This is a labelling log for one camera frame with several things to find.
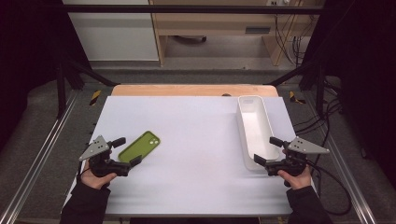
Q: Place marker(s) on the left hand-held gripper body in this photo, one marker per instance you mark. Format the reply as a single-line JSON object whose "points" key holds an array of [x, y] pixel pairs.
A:
{"points": [[104, 167]]}

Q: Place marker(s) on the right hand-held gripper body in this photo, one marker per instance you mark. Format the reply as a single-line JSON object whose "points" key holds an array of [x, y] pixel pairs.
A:
{"points": [[292, 166]]}

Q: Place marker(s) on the green phone case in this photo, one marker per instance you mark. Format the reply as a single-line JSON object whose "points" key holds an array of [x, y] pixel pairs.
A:
{"points": [[139, 146]]}

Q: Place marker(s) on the white plastic bin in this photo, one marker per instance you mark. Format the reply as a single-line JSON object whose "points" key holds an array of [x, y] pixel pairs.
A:
{"points": [[257, 130]]}

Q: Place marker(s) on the person's left hand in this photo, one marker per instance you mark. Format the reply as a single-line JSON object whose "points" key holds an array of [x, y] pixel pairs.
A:
{"points": [[98, 182]]}

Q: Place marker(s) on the person's right hand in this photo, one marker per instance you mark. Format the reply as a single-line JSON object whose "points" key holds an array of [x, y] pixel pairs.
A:
{"points": [[298, 182]]}

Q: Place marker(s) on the yellow black tape marker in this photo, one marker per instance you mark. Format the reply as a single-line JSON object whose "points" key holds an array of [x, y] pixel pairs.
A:
{"points": [[295, 97], [95, 97]]}

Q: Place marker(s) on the black metal stand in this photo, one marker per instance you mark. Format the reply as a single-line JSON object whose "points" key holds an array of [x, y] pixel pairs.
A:
{"points": [[319, 90], [62, 90]]}

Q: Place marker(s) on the white cabinet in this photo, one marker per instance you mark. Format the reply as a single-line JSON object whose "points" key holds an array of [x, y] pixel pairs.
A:
{"points": [[115, 34]]}

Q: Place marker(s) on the black curtain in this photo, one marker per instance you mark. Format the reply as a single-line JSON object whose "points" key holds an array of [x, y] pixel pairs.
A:
{"points": [[28, 62], [367, 77]]}

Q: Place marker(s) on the wooden desk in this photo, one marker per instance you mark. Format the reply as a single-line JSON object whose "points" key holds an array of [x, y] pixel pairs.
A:
{"points": [[218, 25]]}

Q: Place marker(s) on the black metal crossbar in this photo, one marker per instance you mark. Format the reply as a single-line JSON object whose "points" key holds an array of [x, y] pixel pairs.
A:
{"points": [[186, 9]]}

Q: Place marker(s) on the aluminium floor rail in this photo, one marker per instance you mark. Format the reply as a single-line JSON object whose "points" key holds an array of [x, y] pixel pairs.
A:
{"points": [[351, 186], [37, 155]]}

